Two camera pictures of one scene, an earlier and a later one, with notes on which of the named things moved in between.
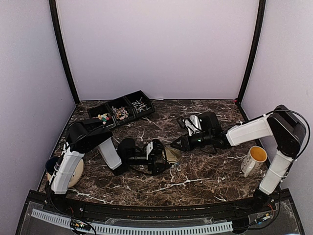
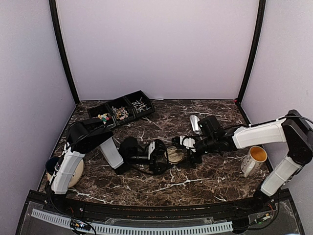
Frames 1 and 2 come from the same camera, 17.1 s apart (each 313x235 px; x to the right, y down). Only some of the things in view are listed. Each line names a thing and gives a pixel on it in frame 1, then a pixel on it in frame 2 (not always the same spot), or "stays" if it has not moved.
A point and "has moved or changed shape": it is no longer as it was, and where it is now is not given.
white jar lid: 171,155 stays
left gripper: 151,153 stays
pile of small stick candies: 140,106 stays
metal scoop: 192,124 has moved or changed shape
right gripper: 186,145 to 189,162
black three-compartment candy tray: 123,110 stays
